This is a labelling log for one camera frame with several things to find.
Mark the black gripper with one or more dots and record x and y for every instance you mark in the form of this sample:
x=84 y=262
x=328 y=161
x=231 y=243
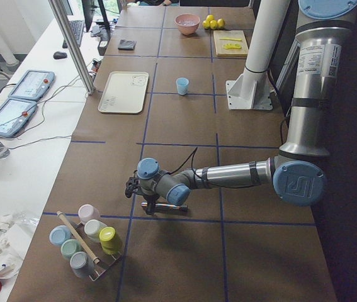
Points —
x=150 y=197

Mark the steel muddler black tip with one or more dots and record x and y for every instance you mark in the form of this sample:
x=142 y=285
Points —
x=162 y=207

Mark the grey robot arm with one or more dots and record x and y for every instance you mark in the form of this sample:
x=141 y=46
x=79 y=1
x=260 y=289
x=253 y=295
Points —
x=295 y=173

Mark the yellow-green upturned cup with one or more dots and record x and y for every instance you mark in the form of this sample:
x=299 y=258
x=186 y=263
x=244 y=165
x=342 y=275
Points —
x=110 y=241

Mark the white upturned cup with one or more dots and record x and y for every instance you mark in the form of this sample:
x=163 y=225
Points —
x=92 y=229

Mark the pink upturned cup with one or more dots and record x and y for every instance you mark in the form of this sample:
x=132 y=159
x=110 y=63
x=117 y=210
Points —
x=88 y=212

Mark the grey upturned cup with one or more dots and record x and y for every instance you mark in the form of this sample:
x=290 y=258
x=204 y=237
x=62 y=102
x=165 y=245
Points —
x=82 y=265

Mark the mint green upturned cup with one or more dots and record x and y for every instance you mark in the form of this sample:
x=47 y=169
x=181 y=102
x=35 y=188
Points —
x=70 y=247

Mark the blue upturned cup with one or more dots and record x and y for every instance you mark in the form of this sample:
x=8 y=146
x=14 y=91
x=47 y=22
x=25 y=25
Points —
x=59 y=235

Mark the light blue plastic cup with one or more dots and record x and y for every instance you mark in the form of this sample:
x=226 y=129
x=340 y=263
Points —
x=182 y=85

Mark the pink bowl of ice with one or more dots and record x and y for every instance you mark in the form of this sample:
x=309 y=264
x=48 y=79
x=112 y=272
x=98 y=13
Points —
x=187 y=23

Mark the cream bear serving tray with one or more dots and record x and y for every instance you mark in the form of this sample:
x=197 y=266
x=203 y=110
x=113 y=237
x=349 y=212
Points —
x=124 y=92

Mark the lower teach pendant tablet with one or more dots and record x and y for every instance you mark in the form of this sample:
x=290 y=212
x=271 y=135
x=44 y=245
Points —
x=14 y=115

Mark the teach pendant tablet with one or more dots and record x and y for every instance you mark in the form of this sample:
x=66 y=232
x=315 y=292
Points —
x=14 y=115
x=33 y=85

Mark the folded grey cloth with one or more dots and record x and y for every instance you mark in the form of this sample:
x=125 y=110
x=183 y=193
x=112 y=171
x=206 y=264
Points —
x=127 y=45

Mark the upper teach pendant tablet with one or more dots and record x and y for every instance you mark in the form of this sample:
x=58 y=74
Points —
x=33 y=85

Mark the black computer mouse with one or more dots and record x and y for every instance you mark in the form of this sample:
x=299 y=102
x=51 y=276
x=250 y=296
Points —
x=59 y=55

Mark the lemon slices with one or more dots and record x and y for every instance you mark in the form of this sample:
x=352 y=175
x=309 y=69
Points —
x=232 y=46

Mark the wooden cutting board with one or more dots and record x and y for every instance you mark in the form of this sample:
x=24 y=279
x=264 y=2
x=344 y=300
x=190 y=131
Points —
x=220 y=52

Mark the yellow plastic knife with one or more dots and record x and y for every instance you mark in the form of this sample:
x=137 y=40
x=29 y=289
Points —
x=231 y=39

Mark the whole lemon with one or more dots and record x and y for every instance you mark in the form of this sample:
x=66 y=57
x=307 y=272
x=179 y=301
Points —
x=210 y=23
x=220 y=23

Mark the black keyboard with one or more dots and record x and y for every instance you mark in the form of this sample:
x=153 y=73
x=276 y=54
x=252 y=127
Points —
x=77 y=27

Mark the white wire cup rack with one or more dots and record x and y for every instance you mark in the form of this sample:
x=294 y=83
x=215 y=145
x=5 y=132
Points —
x=106 y=260

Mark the wooden rack handle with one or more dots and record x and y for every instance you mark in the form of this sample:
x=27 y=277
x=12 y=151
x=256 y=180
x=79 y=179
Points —
x=77 y=236

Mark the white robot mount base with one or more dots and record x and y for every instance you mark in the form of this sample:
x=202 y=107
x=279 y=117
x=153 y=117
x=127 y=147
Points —
x=251 y=89

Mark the aluminium frame post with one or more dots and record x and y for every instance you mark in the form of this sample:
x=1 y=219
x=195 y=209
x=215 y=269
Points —
x=63 y=22

